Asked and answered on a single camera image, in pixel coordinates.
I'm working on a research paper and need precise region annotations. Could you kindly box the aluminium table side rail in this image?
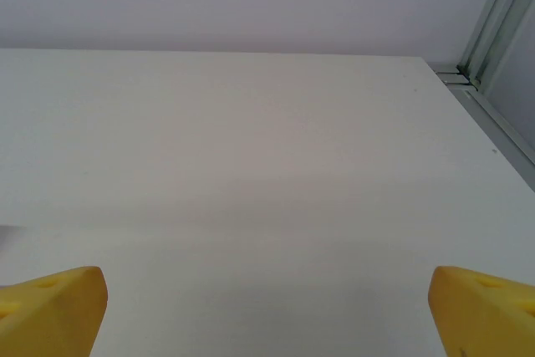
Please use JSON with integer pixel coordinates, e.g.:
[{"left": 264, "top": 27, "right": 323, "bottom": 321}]
[{"left": 433, "top": 62, "right": 535, "bottom": 191}]

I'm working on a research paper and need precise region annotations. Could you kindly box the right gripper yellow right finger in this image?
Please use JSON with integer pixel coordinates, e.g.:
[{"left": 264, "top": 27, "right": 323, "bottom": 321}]
[{"left": 429, "top": 265, "right": 535, "bottom": 357}]

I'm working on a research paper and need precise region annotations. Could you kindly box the aluminium frame post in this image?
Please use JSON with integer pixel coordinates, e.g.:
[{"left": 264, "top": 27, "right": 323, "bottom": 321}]
[{"left": 457, "top": 0, "right": 535, "bottom": 90}]

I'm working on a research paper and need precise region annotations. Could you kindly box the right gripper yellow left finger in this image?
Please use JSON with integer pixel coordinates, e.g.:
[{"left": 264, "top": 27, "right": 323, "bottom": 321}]
[{"left": 0, "top": 265, "right": 110, "bottom": 357}]

